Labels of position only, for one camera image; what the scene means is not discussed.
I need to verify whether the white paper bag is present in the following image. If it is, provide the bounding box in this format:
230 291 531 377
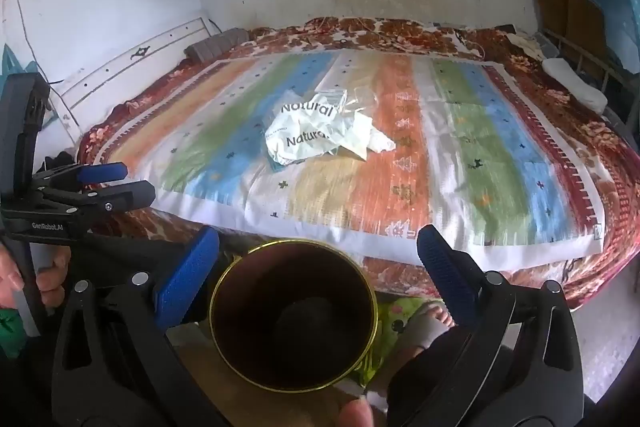
263 89 347 166

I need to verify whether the colourful striped mat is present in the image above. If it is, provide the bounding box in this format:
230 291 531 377
102 49 613 268

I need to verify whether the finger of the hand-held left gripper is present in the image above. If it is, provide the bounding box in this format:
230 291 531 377
42 180 157 214
34 162 128 188

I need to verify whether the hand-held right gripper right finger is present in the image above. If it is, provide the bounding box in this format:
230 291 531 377
387 224 586 427

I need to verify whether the white cloth roll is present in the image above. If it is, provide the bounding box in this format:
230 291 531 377
542 57 608 112

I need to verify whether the clear plastic cup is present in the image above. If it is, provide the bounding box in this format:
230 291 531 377
342 87 387 114

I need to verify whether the person's left hand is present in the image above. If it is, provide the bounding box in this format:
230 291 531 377
0 243 71 308

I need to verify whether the dark cloth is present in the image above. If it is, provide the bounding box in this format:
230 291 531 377
39 151 78 172

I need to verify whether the grey pillow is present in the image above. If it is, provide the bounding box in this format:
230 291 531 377
184 28 250 62

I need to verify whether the teal wall sticker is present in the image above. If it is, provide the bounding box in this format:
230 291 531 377
0 44 38 80

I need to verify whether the red floral blanket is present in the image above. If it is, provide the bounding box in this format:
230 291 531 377
75 14 640 313

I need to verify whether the white bed headboard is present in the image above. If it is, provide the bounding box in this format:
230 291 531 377
50 17 208 142

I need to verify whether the person's right hand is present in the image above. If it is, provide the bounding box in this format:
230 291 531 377
334 399 375 427

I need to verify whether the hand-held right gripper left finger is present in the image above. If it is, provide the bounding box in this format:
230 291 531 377
51 227 226 427

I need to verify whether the person's foot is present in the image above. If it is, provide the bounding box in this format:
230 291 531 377
400 302 457 350

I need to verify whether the brown bin with gold rim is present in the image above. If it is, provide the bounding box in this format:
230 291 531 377
209 239 378 392

